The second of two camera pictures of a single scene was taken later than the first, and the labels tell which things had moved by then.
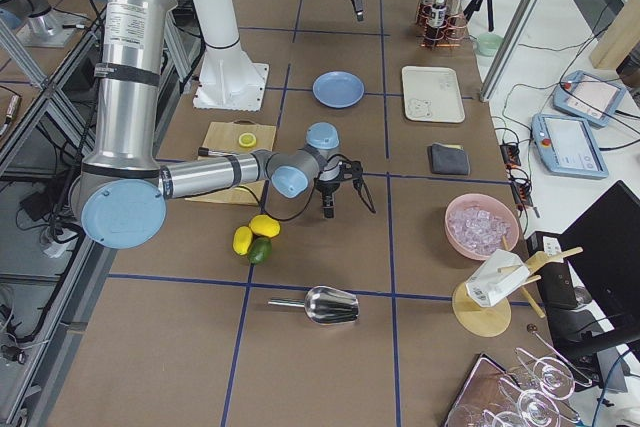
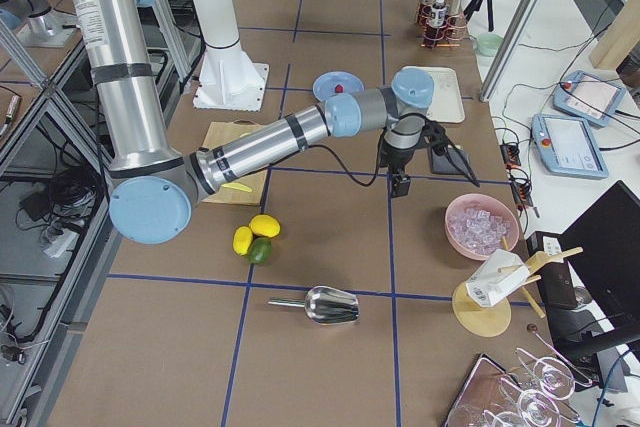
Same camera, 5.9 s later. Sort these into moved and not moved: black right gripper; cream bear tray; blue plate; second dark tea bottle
Moved: black right gripper
Not moved: second dark tea bottle; blue plate; cream bear tray
